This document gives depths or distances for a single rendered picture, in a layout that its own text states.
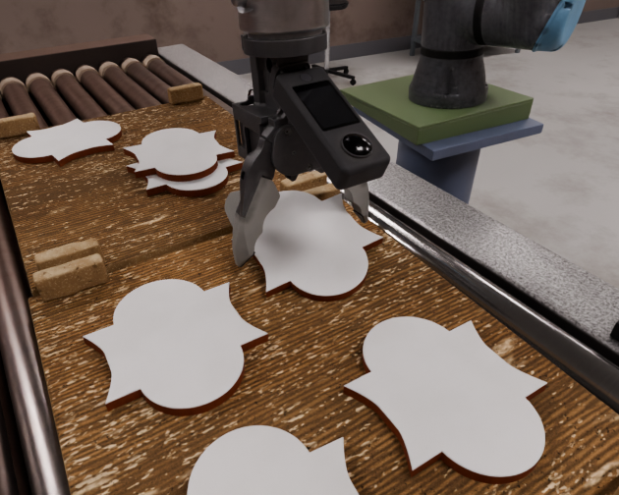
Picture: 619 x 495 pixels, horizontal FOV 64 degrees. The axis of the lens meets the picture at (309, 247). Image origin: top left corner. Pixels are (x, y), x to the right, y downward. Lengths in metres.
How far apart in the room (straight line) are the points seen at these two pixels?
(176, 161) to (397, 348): 0.39
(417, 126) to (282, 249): 0.48
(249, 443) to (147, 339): 0.13
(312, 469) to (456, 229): 0.36
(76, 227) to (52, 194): 0.09
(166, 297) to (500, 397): 0.29
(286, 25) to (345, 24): 4.20
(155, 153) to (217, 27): 3.47
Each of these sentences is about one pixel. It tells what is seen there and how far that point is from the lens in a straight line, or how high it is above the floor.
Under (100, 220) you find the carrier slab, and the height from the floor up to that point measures 0.94.
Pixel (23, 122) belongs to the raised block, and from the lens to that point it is 0.88.
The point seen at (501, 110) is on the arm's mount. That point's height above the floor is 0.90.
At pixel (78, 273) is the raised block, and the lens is 0.50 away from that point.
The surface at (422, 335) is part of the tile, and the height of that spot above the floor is 0.95.
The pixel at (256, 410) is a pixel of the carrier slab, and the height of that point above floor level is 0.94.
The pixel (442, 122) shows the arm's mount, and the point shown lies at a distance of 0.93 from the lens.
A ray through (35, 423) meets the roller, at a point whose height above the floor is 0.92.
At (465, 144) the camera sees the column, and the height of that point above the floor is 0.87.
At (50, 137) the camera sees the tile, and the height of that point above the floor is 0.95.
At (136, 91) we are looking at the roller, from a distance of 1.06.
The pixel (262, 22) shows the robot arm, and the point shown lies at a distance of 0.42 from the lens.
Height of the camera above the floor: 1.24
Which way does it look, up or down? 36 degrees down
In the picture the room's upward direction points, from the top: straight up
